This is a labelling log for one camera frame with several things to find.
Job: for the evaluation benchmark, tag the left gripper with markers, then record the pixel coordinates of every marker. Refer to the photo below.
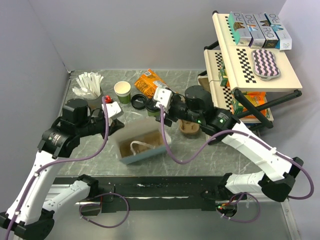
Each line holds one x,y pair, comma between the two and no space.
114,125

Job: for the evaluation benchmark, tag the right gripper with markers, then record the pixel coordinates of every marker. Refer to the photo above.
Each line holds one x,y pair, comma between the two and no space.
168,108

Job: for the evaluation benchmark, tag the green paper coffee cup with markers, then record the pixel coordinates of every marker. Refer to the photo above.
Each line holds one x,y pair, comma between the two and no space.
151,114

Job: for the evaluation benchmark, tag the blue white paper bag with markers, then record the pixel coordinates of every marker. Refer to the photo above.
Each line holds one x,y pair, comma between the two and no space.
135,128

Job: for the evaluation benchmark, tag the black cup lid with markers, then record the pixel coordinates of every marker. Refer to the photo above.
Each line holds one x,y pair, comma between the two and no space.
151,106

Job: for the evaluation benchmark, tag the single brown cup carrier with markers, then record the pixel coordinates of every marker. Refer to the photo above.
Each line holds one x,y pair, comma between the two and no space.
140,144

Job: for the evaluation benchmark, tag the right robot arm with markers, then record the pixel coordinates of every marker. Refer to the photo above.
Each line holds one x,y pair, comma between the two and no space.
278,172

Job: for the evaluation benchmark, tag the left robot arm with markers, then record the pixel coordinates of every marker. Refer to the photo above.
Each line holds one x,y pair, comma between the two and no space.
31,216

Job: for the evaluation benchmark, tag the brown cardboard cup carrier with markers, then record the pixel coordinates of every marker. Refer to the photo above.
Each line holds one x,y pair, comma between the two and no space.
188,128

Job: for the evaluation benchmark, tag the grey straw holder cup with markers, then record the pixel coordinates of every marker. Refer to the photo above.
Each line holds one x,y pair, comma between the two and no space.
95,103

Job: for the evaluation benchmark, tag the stack of black cup lids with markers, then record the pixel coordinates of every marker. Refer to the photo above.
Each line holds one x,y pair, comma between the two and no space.
138,101

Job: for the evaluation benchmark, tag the orange snack bag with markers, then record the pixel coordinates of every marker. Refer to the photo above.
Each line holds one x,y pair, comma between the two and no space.
148,82

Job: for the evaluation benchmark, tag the brown snack bag on shelf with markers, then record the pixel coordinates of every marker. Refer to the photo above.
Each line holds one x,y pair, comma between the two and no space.
204,82

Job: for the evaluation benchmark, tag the white wrapped straws bundle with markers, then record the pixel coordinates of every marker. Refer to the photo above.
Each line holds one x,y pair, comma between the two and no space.
89,85

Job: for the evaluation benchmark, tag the stack of green paper cups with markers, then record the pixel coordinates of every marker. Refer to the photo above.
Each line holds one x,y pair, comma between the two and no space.
123,91

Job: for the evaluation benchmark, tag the green small box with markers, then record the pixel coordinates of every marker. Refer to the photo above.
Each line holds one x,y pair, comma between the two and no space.
223,77

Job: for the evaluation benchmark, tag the beige black shelf rack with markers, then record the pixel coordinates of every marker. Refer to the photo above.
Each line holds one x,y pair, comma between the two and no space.
238,64

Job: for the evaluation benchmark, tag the orange chip bag on shelf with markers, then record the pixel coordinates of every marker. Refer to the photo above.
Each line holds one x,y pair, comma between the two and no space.
255,98

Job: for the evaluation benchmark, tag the pink black striped sponge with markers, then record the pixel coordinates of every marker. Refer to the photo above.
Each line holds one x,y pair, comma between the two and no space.
265,64

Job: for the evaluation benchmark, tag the teal silver box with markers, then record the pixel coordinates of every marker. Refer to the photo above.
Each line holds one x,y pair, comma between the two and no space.
239,29

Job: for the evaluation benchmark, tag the silver blue box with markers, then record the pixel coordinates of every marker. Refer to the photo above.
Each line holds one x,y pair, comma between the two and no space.
257,38

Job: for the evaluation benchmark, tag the black silver box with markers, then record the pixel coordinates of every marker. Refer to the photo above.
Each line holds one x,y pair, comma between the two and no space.
271,38

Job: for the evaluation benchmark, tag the white blue box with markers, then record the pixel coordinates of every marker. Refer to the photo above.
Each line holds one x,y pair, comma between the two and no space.
284,39

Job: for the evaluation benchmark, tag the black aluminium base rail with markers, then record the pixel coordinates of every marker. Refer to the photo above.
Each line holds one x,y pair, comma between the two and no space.
153,193

